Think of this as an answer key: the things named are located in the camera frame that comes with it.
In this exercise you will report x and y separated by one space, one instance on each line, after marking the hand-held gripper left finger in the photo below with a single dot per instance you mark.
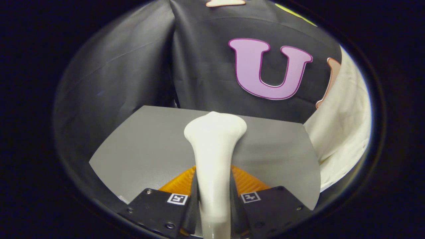
156 209

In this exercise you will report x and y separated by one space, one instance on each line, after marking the white garment steamer head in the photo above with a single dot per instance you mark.
214 149

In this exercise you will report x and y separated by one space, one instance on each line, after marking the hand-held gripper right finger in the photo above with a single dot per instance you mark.
272 209

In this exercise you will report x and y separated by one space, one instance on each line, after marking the cream button-up shirt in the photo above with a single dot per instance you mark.
345 132

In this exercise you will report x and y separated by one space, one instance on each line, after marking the grey drawer cabinet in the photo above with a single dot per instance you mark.
149 146

